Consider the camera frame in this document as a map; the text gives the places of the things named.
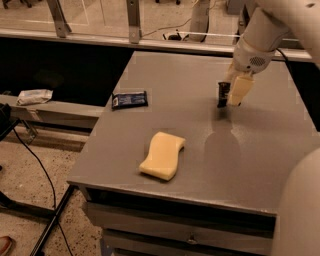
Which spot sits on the grey low shelf bench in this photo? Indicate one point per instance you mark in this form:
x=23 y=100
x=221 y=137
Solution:
x=56 y=112

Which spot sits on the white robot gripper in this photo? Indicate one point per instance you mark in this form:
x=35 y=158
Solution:
x=248 y=59

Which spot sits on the black tripod leg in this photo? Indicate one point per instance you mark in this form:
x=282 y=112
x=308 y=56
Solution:
x=37 y=250

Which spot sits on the metal railing post left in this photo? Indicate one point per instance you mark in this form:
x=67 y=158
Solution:
x=61 y=26

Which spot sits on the white crumpled cloth bag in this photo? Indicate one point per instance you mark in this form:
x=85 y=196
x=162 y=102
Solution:
x=37 y=96

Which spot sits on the yellow curved sponge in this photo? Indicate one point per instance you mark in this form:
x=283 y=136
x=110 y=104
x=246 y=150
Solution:
x=162 y=159

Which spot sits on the grey cabinet drawer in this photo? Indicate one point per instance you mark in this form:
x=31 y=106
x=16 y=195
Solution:
x=141 y=233

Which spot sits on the blue snack bar wrapper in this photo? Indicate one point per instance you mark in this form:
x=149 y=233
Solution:
x=129 y=100

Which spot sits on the metal railing post middle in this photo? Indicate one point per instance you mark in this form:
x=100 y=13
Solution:
x=133 y=13

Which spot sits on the grey pillar base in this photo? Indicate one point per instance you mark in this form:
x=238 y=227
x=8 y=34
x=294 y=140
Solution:
x=199 y=21

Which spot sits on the black rxbar chocolate wrapper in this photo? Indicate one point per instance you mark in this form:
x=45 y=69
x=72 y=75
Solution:
x=224 y=89

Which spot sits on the brown shoe tip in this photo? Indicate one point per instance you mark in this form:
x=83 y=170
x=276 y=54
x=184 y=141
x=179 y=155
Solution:
x=5 y=245

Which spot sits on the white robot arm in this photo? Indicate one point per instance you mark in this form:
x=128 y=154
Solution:
x=297 y=227

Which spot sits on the metal railing post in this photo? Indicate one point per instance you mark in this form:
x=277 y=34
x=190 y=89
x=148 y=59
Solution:
x=133 y=13
x=61 y=26

